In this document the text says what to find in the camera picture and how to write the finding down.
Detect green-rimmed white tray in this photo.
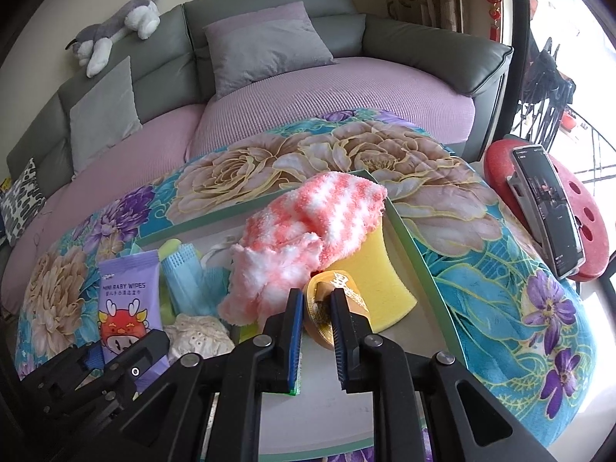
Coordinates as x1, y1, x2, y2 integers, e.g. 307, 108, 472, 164
139, 168, 465, 462

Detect white phone stand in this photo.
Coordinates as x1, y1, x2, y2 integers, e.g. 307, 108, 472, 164
507, 176, 544, 246

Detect lilac sofa seat cover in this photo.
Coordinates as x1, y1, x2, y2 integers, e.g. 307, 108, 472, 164
0, 55, 475, 290

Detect red plastic stool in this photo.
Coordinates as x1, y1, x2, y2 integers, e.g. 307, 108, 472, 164
484, 139, 608, 283

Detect clothes rack with dark clothes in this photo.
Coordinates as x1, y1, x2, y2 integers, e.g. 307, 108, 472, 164
517, 36, 578, 145

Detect grey lilac square pillow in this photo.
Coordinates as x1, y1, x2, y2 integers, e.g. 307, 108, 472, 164
203, 1, 338, 101

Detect light grey square pillow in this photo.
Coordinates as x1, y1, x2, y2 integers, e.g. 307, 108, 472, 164
70, 55, 145, 177

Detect grey white plush dog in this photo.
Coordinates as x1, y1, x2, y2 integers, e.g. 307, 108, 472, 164
65, 0, 164, 78

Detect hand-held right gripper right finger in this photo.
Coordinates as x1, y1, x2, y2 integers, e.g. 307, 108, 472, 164
330, 288, 561, 462

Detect yellow sponge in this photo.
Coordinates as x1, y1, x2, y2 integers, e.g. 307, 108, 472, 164
332, 228, 418, 334

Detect grey sofa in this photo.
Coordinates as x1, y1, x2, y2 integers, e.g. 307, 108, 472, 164
0, 0, 513, 251

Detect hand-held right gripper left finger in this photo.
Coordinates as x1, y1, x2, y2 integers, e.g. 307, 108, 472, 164
94, 288, 305, 462

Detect black white patterned pillow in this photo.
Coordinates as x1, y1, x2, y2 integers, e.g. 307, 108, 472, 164
0, 157, 47, 247

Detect pink white fluffy sock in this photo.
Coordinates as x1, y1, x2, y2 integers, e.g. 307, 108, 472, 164
218, 171, 388, 326

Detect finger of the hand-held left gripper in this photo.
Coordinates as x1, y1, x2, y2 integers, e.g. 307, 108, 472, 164
19, 341, 104, 415
41, 330, 171, 448

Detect gold round tin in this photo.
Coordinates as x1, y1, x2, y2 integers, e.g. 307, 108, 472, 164
303, 272, 371, 350

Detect black smartphone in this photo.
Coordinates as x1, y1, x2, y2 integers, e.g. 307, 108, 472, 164
510, 144, 586, 278

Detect black balcony railing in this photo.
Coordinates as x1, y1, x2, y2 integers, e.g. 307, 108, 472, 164
572, 106, 616, 184

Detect floral blue blanket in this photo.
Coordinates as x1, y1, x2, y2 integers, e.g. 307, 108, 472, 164
14, 107, 595, 462

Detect blue face mask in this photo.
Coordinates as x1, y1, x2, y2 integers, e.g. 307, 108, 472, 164
161, 233, 241, 318

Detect purple wet wipes packet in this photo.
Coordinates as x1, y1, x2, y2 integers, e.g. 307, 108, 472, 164
97, 250, 170, 390

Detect cream knitted sock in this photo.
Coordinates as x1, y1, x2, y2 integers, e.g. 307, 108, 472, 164
165, 313, 236, 361

